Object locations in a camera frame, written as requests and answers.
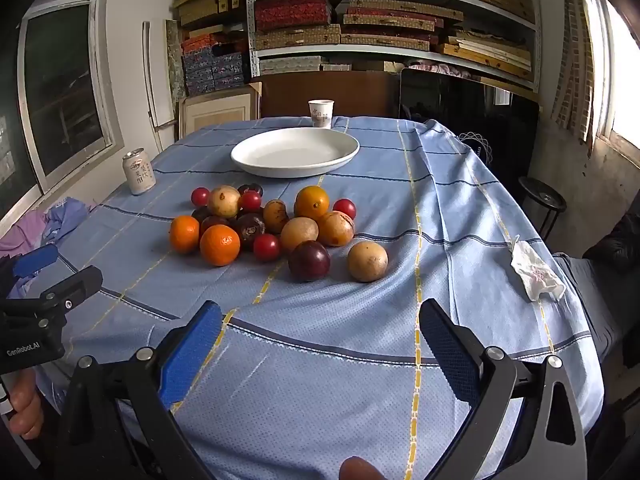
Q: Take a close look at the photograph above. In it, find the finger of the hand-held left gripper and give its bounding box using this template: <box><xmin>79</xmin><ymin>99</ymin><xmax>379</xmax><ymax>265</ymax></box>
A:
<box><xmin>27</xmin><ymin>266</ymin><xmax>104</xmax><ymax>323</ymax></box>
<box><xmin>0</xmin><ymin>243</ymin><xmax>59</xmax><ymax>286</ymax></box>

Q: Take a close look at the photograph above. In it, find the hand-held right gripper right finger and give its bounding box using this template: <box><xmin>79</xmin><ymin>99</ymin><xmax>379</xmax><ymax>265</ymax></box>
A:
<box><xmin>419</xmin><ymin>298</ymin><xmax>588</xmax><ymax>480</ymax></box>

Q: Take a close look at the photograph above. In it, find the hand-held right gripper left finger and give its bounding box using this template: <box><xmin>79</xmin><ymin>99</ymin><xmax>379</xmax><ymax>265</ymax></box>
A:
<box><xmin>54</xmin><ymin>300</ymin><xmax>223</xmax><ymax>480</ymax></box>

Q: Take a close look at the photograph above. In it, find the orange mandarin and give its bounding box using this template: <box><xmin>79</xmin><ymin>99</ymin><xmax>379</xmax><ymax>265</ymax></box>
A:
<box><xmin>168</xmin><ymin>215</ymin><xmax>201</xmax><ymax>254</ymax></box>
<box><xmin>199</xmin><ymin>224</ymin><xmax>241</xmax><ymax>267</ymax></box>

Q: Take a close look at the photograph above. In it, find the tan passion fruit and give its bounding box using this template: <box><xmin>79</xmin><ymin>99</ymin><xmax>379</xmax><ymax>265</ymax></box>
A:
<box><xmin>207</xmin><ymin>185</ymin><xmax>242</xmax><ymax>219</ymax></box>
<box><xmin>279</xmin><ymin>217</ymin><xmax>320</xmax><ymax>253</ymax></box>
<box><xmin>347</xmin><ymin>240</ymin><xmax>389</xmax><ymax>283</ymax></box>

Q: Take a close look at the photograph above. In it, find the orange passion fruit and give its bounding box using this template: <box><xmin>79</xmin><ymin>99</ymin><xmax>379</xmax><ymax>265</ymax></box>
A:
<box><xmin>316</xmin><ymin>211</ymin><xmax>356</xmax><ymax>247</ymax></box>
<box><xmin>263</xmin><ymin>199</ymin><xmax>290</xmax><ymax>234</ymax></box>

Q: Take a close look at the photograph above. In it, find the white oval plate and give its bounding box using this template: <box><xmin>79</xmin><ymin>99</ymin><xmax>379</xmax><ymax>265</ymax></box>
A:
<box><xmin>230</xmin><ymin>126</ymin><xmax>361</xmax><ymax>179</ymax></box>

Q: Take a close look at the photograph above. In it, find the person's left hand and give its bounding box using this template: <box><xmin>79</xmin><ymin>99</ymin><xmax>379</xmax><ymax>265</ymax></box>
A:
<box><xmin>9</xmin><ymin>367</ymin><xmax>46</xmax><ymax>441</ymax></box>

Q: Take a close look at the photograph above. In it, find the person's right hand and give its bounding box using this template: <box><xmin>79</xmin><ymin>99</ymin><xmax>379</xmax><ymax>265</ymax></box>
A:
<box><xmin>339</xmin><ymin>456</ymin><xmax>397</xmax><ymax>480</ymax></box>

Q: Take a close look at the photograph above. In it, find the purple cloth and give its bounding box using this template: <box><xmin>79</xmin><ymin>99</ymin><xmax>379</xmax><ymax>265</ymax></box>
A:
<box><xmin>0</xmin><ymin>209</ymin><xmax>48</xmax><ymax>260</ymax></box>

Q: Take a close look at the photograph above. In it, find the light blue cloth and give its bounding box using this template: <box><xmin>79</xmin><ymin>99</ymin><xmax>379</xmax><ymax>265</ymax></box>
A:
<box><xmin>41</xmin><ymin>197</ymin><xmax>92</xmax><ymax>243</ymax></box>

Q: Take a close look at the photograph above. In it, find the blue striped tablecloth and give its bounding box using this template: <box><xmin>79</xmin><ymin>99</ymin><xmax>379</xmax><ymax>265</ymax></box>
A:
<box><xmin>37</xmin><ymin>116</ymin><xmax>606</xmax><ymax>480</ymax></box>

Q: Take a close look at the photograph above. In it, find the crumpled white tissue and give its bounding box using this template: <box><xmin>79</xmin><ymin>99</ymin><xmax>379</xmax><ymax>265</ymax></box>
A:
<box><xmin>509</xmin><ymin>240</ymin><xmax>567</xmax><ymax>303</ymax></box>

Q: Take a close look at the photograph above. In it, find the white drink can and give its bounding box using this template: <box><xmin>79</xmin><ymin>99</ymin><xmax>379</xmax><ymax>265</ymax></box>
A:
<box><xmin>122</xmin><ymin>148</ymin><xmax>157</xmax><ymax>196</ymax></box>

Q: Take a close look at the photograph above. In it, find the grey cushion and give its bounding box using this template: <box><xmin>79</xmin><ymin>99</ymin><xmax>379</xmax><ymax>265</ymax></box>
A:
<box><xmin>552</xmin><ymin>254</ymin><xmax>628</xmax><ymax>363</ymax></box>

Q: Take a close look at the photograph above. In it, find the white framed window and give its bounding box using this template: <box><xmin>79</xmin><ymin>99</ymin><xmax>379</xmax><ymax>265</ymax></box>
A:
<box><xmin>0</xmin><ymin>0</ymin><xmax>126</xmax><ymax>226</ymax></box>

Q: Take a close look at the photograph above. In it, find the black round stool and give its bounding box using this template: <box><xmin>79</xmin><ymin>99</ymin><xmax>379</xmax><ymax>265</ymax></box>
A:
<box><xmin>518</xmin><ymin>176</ymin><xmax>568</xmax><ymax>242</ymax></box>

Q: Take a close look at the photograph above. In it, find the dark cloth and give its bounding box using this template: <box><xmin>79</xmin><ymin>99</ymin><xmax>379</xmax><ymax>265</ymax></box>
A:
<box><xmin>582</xmin><ymin>212</ymin><xmax>640</xmax><ymax>273</ymax></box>

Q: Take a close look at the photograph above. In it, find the white thin strip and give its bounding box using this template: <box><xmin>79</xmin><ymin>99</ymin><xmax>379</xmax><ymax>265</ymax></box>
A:
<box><xmin>142</xmin><ymin>21</ymin><xmax>177</xmax><ymax>132</ymax></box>

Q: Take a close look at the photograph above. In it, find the green marbled board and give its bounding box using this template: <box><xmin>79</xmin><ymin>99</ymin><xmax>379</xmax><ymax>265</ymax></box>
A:
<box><xmin>165</xmin><ymin>19</ymin><xmax>187</xmax><ymax>108</ymax></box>

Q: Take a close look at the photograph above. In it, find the black glossy panel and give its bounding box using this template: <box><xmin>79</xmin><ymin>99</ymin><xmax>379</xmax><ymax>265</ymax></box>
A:
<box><xmin>398</xmin><ymin>67</ymin><xmax>541</xmax><ymax>183</ymax></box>

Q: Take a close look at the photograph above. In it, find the stack of blue patterned boxes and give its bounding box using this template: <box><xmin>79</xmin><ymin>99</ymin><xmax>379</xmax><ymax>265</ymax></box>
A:
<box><xmin>181</xmin><ymin>35</ymin><xmax>249</xmax><ymax>97</ymax></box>

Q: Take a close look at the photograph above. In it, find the white paper cup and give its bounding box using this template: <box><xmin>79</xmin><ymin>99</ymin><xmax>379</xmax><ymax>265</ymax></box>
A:
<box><xmin>307</xmin><ymin>99</ymin><xmax>335</xmax><ymax>130</ymax></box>

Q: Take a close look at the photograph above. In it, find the pink cloth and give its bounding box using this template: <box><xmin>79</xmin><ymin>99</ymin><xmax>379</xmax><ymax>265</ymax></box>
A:
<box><xmin>404</xmin><ymin>59</ymin><xmax>473</xmax><ymax>80</ymax></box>

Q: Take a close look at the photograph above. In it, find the brown wooden board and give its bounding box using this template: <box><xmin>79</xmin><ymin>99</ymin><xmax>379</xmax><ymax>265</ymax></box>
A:
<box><xmin>257</xmin><ymin>71</ymin><xmax>401</xmax><ymax>120</ymax></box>

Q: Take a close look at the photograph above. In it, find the white metal shelf rack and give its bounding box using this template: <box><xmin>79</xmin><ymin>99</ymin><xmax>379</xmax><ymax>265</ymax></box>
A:
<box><xmin>245</xmin><ymin>0</ymin><xmax>543</xmax><ymax>93</ymax></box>

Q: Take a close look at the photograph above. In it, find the bamboo blind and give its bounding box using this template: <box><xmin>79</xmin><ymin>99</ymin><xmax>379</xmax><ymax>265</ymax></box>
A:
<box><xmin>551</xmin><ymin>0</ymin><xmax>601</xmax><ymax>143</ymax></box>

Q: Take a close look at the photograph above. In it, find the stack of red and tan boxes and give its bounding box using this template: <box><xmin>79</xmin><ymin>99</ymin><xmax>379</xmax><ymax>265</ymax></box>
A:
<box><xmin>252</xmin><ymin>0</ymin><xmax>538</xmax><ymax>81</ymax></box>

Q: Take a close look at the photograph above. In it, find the bright window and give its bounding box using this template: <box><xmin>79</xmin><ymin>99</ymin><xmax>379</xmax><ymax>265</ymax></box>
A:
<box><xmin>597</xmin><ymin>0</ymin><xmax>640</xmax><ymax>168</ymax></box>

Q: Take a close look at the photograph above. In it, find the light wooden picture frame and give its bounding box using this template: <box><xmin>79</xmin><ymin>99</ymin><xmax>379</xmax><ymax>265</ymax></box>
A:
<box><xmin>178</xmin><ymin>85</ymin><xmax>262</xmax><ymax>138</ymax></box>

